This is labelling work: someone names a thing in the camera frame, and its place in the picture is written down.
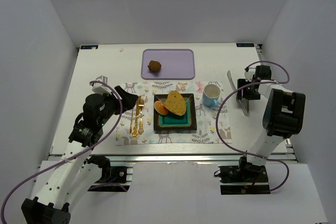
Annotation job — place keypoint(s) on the lavender serving tray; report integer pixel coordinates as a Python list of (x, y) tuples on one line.
[(176, 64)]

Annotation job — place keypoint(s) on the blue label sticker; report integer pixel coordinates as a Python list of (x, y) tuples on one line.
[(89, 47), (245, 45)]

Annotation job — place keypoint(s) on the blue label sticker left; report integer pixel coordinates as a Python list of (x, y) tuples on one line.
[(89, 47)]

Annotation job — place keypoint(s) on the gold fork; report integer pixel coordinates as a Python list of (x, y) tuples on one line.
[(136, 123)]

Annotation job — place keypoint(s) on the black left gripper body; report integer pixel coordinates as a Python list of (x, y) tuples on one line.
[(117, 102)]

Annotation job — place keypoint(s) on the gold knife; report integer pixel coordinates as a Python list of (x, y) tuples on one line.
[(133, 115)]

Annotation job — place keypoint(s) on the animal print placemat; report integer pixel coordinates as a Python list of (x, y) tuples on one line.
[(207, 132)]

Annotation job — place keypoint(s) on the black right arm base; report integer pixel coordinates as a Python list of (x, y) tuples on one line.
[(234, 182)]

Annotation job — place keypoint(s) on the gold spoon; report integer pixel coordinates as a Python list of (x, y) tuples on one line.
[(141, 105)]

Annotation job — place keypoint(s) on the dark brown bread roll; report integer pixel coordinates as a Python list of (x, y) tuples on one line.
[(154, 66)]

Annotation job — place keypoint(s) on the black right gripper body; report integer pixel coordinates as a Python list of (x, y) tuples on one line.
[(244, 94)]

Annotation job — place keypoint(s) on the large seeded bread slice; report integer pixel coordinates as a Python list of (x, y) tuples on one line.
[(175, 103)]

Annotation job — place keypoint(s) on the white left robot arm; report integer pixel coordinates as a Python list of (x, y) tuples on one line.
[(78, 169)]

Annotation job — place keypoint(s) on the light blue mug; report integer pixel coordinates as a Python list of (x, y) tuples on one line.
[(211, 95)]

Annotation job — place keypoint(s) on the orange glazed bun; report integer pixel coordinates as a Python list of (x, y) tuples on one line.
[(159, 107)]

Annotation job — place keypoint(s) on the blue label sticker right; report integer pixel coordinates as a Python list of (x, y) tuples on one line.
[(245, 45)]

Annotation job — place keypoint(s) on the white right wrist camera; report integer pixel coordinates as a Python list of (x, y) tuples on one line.
[(249, 74)]

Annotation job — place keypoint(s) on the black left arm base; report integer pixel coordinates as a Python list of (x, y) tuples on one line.
[(114, 177)]

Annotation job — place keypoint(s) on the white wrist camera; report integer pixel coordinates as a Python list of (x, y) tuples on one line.
[(99, 88), (249, 74)]

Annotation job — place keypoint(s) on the black teal square plate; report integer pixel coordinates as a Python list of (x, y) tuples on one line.
[(172, 122)]

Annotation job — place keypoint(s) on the metal right gripper finger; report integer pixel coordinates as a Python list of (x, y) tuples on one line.
[(229, 76), (245, 106)]

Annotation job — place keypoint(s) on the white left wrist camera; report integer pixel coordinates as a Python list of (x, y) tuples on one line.
[(99, 88)]

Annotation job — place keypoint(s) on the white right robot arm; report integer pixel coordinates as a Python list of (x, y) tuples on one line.
[(283, 115)]

